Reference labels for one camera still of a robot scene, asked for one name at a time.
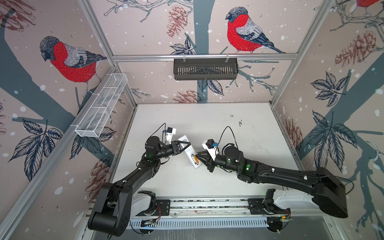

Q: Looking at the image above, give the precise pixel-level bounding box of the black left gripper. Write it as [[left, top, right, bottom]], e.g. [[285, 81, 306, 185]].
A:
[[155, 141, 190, 161]]

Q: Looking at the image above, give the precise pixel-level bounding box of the white remote control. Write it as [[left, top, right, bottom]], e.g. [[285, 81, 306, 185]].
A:
[[184, 144, 202, 169]]

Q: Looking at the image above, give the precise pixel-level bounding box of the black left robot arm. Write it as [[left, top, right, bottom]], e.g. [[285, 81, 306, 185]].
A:
[[88, 136, 191, 237]]

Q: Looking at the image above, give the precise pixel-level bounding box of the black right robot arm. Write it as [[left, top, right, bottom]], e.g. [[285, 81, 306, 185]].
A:
[[196, 151, 349, 219]]

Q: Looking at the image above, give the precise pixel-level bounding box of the aluminium top cross bar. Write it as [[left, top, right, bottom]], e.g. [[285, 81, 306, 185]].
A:
[[112, 53, 299, 63]]

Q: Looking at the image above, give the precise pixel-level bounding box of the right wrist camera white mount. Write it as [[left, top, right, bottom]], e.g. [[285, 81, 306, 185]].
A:
[[202, 139, 218, 161]]

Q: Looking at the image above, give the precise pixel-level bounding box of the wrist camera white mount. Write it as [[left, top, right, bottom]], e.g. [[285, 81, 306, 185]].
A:
[[202, 139, 218, 161], [164, 127, 177, 144]]

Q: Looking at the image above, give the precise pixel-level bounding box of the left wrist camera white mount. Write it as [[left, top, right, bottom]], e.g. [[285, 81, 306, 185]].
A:
[[164, 127, 177, 144]]

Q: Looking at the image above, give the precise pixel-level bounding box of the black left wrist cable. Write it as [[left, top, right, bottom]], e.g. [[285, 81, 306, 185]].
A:
[[145, 122, 167, 142]]

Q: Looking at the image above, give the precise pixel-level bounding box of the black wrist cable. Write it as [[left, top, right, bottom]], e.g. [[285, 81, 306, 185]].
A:
[[217, 125, 240, 151], [145, 122, 167, 142]]

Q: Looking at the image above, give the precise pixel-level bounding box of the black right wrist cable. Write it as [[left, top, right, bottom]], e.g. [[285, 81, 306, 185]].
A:
[[217, 125, 240, 151]]

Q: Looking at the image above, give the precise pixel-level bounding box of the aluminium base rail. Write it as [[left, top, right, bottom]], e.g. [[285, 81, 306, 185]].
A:
[[126, 199, 323, 235]]

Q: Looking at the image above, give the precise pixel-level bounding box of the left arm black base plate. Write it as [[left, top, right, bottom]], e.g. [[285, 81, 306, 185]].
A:
[[138, 200, 171, 217]]

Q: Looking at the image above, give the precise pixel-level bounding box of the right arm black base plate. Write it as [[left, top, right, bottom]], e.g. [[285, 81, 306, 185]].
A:
[[247, 198, 291, 215]]

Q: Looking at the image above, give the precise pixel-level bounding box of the black wall basket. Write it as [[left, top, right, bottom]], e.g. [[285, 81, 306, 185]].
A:
[[174, 58, 239, 81]]

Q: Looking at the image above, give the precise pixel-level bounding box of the white wire mesh basket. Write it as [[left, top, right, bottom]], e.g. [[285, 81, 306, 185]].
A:
[[75, 73, 128, 138]]

